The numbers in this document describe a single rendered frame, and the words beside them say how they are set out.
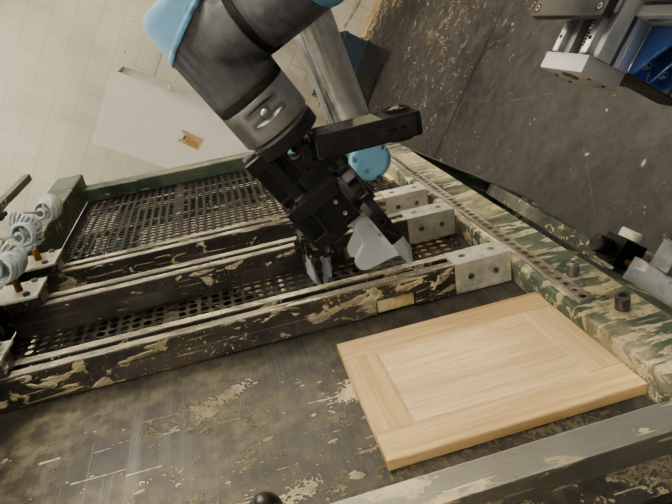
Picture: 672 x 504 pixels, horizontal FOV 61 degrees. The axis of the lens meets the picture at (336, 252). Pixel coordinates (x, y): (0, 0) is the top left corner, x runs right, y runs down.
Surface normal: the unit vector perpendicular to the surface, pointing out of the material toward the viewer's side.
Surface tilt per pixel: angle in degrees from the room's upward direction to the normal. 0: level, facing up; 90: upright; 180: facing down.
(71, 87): 90
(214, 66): 83
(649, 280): 0
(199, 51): 79
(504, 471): 58
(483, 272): 90
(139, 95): 90
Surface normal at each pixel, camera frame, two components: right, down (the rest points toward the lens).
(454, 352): -0.15, -0.90
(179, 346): 0.22, 0.37
